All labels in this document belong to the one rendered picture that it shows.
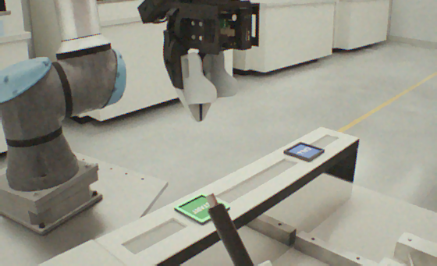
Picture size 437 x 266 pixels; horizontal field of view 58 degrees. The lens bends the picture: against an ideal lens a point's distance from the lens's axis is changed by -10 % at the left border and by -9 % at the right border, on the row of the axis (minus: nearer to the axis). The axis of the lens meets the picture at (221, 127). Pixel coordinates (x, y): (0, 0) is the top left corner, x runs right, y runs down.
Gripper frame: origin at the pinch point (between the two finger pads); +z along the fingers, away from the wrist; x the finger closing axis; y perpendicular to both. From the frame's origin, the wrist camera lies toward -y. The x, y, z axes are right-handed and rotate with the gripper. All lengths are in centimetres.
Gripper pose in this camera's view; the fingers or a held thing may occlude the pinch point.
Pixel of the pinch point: (195, 110)
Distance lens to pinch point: 54.5
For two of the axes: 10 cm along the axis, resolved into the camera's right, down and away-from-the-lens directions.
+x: 6.8, -2.7, 6.8
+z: 0.0, 9.3, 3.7
